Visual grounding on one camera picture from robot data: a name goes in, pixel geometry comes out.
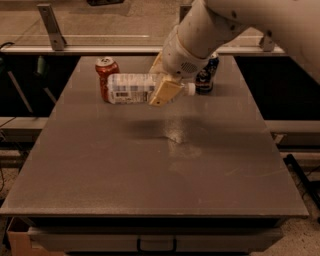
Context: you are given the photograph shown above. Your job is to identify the clear plastic bottle blue label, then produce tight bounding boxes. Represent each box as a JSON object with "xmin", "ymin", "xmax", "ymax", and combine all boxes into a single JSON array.
[{"xmin": 107, "ymin": 73, "xmax": 196, "ymax": 104}]

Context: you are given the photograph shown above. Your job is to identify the red coke can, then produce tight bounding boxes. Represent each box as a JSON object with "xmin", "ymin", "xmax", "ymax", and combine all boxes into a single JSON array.
[{"xmin": 95, "ymin": 56, "xmax": 120, "ymax": 101}]

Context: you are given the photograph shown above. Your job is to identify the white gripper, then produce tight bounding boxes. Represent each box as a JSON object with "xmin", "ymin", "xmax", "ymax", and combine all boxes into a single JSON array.
[{"xmin": 148, "ymin": 26, "xmax": 209, "ymax": 107}]

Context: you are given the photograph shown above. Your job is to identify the grey drawer with black handle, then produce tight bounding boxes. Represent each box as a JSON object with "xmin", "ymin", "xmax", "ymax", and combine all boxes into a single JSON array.
[{"xmin": 28, "ymin": 227, "xmax": 283, "ymax": 253}]

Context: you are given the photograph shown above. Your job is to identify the horizontal metal rail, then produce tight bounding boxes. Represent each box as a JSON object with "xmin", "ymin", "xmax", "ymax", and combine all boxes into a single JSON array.
[{"xmin": 1, "ymin": 45, "xmax": 285, "ymax": 56}]

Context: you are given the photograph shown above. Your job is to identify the cardboard box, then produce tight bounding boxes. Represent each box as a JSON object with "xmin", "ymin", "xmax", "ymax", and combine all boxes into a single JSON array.
[{"xmin": 6, "ymin": 218, "xmax": 64, "ymax": 256}]

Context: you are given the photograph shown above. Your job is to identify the left metal rail bracket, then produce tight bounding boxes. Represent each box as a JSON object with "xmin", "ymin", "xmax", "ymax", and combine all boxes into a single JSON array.
[{"xmin": 37, "ymin": 3, "xmax": 66, "ymax": 51}]

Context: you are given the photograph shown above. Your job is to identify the dark blue soda can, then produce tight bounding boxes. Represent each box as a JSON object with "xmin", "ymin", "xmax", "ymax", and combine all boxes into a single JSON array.
[{"xmin": 195, "ymin": 52, "xmax": 219, "ymax": 94}]

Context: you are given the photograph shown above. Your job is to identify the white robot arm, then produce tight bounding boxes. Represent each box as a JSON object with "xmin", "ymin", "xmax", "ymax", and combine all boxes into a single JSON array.
[{"xmin": 149, "ymin": 0, "xmax": 320, "ymax": 106}]

